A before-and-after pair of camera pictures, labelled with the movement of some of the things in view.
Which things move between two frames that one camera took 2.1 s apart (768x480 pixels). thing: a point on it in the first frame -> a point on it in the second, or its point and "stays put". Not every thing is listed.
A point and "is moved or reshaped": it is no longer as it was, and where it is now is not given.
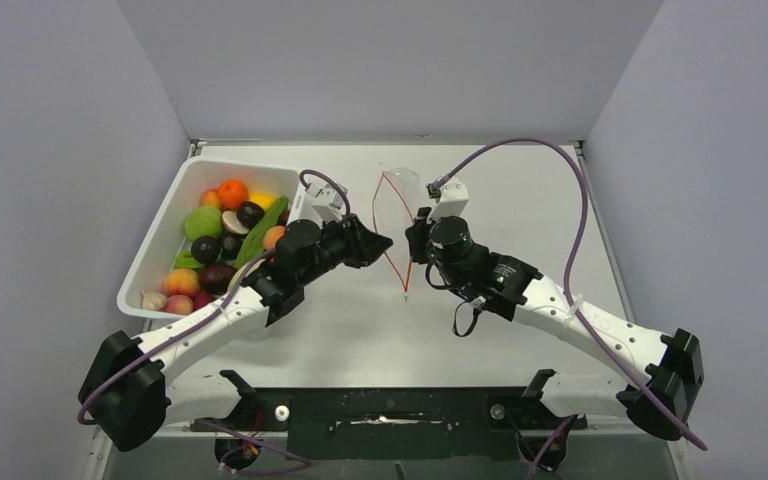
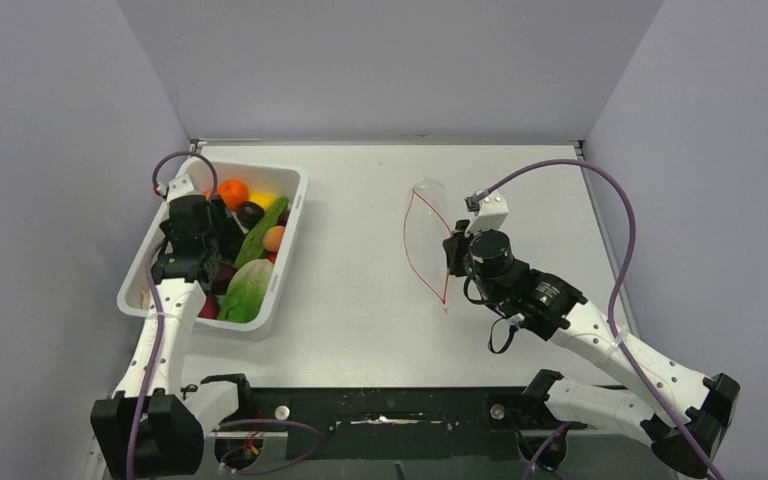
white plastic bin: [165, 239] stays put
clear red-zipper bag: [394, 206] is moved or reshaped
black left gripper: [364, 246] -> [229, 234]
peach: [271, 235] stays put
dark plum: [249, 213] stays put
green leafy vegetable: [252, 244] stays put
